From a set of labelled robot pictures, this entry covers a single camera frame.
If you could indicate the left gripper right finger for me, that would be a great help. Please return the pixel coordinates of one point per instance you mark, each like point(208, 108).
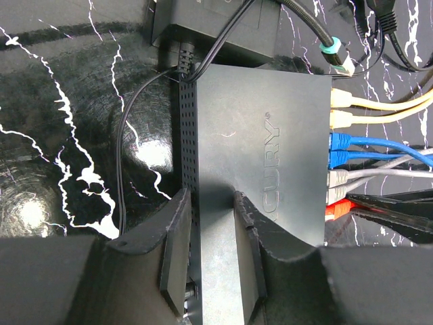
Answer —
point(273, 263)

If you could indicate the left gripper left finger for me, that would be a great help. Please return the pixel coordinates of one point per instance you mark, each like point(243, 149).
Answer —
point(150, 264)

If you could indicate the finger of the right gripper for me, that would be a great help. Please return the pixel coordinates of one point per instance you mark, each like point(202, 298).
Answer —
point(393, 218)
point(405, 200)

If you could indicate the black network switch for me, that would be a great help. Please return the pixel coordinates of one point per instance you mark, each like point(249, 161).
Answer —
point(261, 132)

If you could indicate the black power adapter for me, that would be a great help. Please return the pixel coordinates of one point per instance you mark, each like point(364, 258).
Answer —
point(251, 44)

